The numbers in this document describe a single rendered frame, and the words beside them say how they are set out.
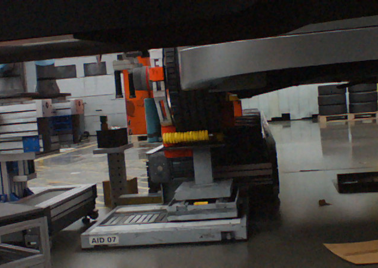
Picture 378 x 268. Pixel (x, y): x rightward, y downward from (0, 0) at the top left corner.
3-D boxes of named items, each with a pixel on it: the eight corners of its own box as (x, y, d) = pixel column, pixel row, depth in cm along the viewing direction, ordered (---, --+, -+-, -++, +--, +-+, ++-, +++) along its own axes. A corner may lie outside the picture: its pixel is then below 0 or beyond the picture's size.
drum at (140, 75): (171, 88, 321) (168, 63, 320) (133, 91, 323) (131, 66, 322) (174, 88, 335) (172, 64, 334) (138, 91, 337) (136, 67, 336)
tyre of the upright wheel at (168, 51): (206, 0, 291) (216, 22, 356) (159, 5, 294) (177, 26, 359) (217, 132, 292) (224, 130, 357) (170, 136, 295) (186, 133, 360)
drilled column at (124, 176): (126, 213, 388) (121, 150, 386) (112, 213, 389) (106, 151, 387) (130, 210, 398) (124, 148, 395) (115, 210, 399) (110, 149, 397)
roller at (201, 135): (213, 140, 312) (212, 129, 311) (158, 144, 315) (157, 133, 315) (213, 139, 317) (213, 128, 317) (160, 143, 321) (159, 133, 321)
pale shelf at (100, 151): (119, 152, 366) (118, 147, 366) (93, 154, 368) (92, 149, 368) (133, 146, 408) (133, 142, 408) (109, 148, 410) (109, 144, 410)
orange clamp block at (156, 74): (166, 81, 300) (164, 80, 292) (151, 82, 301) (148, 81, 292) (165, 67, 300) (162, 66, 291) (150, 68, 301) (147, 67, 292)
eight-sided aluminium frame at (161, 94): (168, 127, 302) (159, 21, 299) (155, 127, 302) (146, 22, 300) (182, 122, 356) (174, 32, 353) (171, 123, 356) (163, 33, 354)
